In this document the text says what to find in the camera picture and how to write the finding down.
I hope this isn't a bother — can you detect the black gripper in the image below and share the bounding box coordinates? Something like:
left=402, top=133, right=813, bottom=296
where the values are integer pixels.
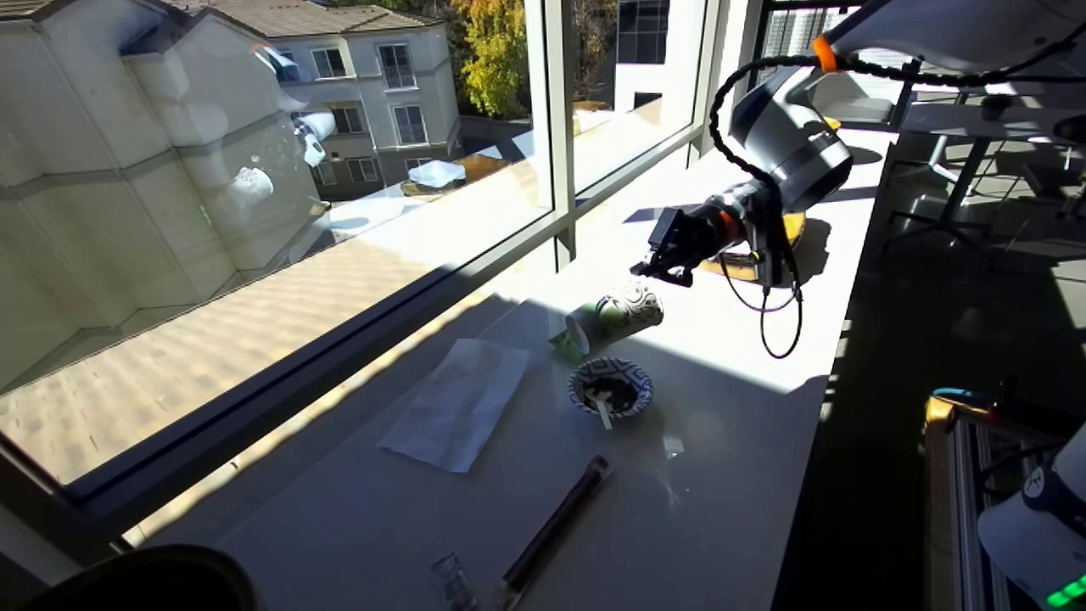
left=632, top=188, right=780, bottom=285

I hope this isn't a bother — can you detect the white paper cup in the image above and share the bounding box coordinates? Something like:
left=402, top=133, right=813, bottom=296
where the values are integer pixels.
left=568, top=290, right=665, bottom=361

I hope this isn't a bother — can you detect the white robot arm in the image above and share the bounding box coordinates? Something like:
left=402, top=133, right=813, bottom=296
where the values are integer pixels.
left=636, top=0, right=1086, bottom=285

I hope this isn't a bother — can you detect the blue patterned small bowl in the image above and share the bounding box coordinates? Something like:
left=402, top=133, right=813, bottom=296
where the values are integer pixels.
left=571, top=361, right=654, bottom=420

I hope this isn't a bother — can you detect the white plastic spoon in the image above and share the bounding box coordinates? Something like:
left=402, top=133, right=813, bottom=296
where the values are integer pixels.
left=589, top=391, right=614, bottom=431

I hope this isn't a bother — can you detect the white paper napkin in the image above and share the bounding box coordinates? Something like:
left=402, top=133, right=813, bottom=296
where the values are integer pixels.
left=381, top=339, right=530, bottom=474

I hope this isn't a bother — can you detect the yellow black tool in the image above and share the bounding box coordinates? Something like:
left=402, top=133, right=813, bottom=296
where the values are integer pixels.
left=924, top=391, right=996, bottom=436

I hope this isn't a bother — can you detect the small silver foil packet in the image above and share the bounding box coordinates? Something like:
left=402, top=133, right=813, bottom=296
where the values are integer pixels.
left=430, top=554, right=477, bottom=611

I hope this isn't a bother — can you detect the white device with green light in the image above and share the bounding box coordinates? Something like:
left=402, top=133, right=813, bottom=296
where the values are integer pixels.
left=979, top=428, right=1086, bottom=611

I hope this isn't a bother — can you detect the dark round object foreground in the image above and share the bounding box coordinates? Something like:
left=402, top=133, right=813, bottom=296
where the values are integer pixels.
left=20, top=544, right=261, bottom=611

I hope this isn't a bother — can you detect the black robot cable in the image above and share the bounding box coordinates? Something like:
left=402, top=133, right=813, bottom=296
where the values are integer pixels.
left=707, top=20, right=1086, bottom=362

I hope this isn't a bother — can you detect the window frame mullion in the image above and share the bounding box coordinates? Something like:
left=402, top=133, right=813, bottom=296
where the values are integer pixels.
left=523, top=0, right=578, bottom=273

